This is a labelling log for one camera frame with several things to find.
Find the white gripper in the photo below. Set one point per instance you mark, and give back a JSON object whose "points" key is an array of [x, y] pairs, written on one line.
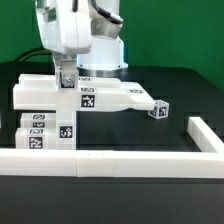
{"points": [[64, 27]]}

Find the white chair back frame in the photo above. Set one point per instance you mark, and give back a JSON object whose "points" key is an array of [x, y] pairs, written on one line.
{"points": [[39, 92]]}

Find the white chair seat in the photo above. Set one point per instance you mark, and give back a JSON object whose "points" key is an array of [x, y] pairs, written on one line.
{"points": [[65, 130]]}

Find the white tagged cube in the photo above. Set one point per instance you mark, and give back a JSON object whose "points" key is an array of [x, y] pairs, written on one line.
{"points": [[161, 110]]}

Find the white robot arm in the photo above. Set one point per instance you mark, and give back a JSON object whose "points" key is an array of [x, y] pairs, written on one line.
{"points": [[106, 52]]}

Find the white U-shaped obstacle fence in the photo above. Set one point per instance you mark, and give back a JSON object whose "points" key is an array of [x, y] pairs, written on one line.
{"points": [[207, 162]]}

